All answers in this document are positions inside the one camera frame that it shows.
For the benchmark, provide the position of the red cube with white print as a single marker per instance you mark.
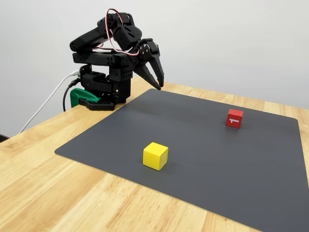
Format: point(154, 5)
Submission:
point(234, 119)

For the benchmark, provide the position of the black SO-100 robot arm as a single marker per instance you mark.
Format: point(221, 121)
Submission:
point(96, 58)

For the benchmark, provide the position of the yellow cube with white numeral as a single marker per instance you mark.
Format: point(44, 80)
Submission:
point(152, 155)

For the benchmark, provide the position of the green table clamp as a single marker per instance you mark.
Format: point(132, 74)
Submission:
point(77, 95)

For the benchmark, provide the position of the dark grey mat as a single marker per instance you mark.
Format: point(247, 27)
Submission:
point(193, 157)

